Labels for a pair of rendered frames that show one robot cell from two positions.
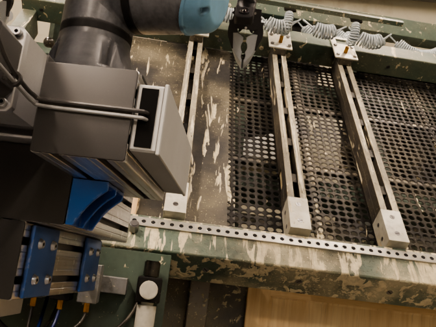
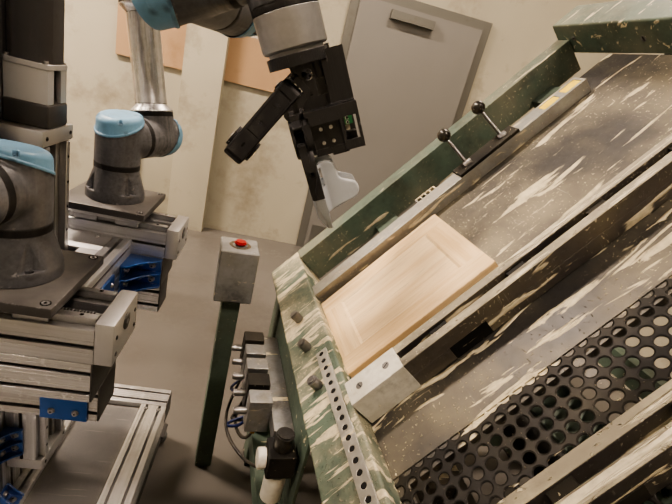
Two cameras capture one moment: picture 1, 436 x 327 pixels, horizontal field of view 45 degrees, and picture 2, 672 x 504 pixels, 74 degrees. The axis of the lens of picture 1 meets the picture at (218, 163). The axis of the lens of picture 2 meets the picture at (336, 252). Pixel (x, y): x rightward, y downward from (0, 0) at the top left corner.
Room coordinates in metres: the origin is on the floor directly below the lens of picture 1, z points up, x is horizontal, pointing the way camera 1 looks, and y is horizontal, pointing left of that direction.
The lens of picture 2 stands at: (1.19, -0.58, 1.49)
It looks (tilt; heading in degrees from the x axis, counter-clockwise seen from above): 21 degrees down; 76
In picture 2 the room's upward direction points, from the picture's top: 15 degrees clockwise
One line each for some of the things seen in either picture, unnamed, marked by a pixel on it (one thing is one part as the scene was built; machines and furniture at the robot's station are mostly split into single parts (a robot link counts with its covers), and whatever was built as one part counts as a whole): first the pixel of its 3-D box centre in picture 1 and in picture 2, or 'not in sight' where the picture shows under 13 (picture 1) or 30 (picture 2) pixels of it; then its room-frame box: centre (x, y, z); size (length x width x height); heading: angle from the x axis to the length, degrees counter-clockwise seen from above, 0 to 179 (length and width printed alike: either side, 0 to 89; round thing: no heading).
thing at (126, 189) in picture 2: not in sight; (116, 178); (0.84, 0.72, 1.09); 0.15 x 0.15 x 0.10
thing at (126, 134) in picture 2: not in sight; (120, 137); (0.85, 0.72, 1.20); 0.13 x 0.12 x 0.14; 61
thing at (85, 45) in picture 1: (91, 62); (14, 243); (0.82, 0.22, 1.09); 0.15 x 0.15 x 0.10
